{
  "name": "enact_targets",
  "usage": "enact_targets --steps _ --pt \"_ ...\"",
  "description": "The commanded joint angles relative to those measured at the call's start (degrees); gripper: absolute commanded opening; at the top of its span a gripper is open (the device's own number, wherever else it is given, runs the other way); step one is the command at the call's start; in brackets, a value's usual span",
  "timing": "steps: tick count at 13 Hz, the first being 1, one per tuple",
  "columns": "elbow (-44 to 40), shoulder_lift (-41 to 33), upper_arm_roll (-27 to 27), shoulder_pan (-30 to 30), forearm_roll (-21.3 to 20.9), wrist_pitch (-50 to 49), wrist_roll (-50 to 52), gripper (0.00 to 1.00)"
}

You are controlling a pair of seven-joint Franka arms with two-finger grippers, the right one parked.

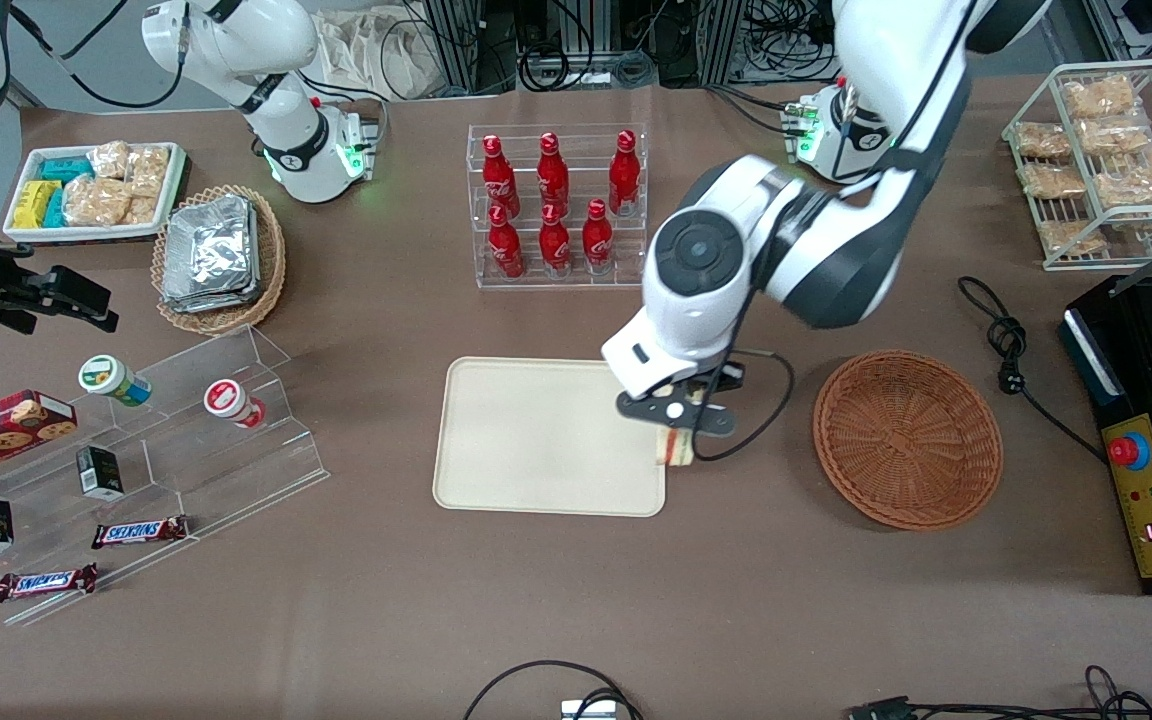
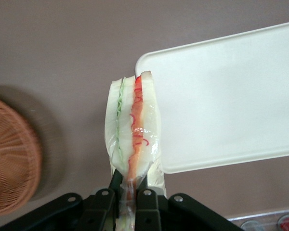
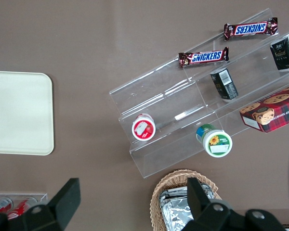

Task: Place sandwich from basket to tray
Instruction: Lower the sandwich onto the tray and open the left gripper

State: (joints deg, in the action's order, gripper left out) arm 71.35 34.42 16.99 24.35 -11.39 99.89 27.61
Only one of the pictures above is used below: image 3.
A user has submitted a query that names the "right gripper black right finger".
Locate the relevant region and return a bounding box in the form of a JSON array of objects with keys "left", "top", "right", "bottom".
[{"left": 183, "top": 178, "right": 235, "bottom": 231}]

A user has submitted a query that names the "beige rectangular tray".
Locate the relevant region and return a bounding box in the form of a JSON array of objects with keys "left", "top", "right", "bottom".
[{"left": 0, "top": 70, "right": 55, "bottom": 156}]

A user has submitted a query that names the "red tartan cookie box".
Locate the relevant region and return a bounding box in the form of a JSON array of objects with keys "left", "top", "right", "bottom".
[{"left": 239, "top": 82, "right": 289, "bottom": 133}]

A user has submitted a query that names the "silver foil package stack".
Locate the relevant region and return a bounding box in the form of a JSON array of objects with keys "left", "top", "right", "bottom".
[{"left": 158, "top": 182, "right": 217, "bottom": 231}]

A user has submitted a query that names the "green lid yogurt cup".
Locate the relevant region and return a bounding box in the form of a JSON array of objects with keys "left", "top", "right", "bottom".
[{"left": 196, "top": 123, "right": 233, "bottom": 158}]

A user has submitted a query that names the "tan oval wicker basket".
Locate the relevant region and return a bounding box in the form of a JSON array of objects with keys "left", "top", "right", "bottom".
[{"left": 149, "top": 168, "right": 223, "bottom": 231}]

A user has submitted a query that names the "red lid yogurt cup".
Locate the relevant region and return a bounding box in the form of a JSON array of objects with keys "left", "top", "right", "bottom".
[{"left": 131, "top": 113, "right": 157, "bottom": 141}]

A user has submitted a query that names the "small black carton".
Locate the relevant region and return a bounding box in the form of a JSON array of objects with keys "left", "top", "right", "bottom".
[
  {"left": 269, "top": 33, "right": 289, "bottom": 71},
  {"left": 210, "top": 67, "right": 239, "bottom": 101}
]

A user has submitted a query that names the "clear acrylic bottle rack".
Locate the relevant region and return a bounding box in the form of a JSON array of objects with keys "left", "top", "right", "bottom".
[{"left": 0, "top": 191, "right": 49, "bottom": 218}]

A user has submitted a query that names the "clear acrylic step shelf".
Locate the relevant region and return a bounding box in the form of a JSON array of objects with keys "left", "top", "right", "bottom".
[{"left": 108, "top": 8, "right": 289, "bottom": 179}]

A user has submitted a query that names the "brown Snickers bar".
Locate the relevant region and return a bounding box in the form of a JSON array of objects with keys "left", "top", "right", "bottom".
[
  {"left": 223, "top": 16, "right": 279, "bottom": 41},
  {"left": 178, "top": 46, "right": 230, "bottom": 69}
]

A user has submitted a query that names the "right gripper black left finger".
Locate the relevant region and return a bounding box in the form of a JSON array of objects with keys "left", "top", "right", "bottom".
[{"left": 19, "top": 178, "right": 81, "bottom": 231}]

